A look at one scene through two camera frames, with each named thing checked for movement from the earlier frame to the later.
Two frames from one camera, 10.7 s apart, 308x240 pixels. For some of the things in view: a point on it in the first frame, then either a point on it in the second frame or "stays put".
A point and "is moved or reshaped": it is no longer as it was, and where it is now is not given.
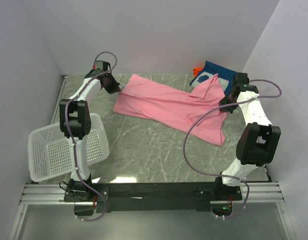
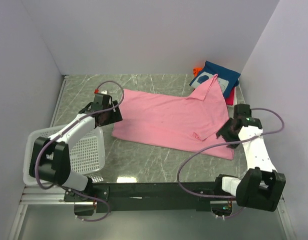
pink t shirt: (145, 96) is moved or reshaped
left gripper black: (115, 88) → (115, 116)
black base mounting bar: (118, 197) stays put
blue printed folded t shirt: (227, 77) stays put
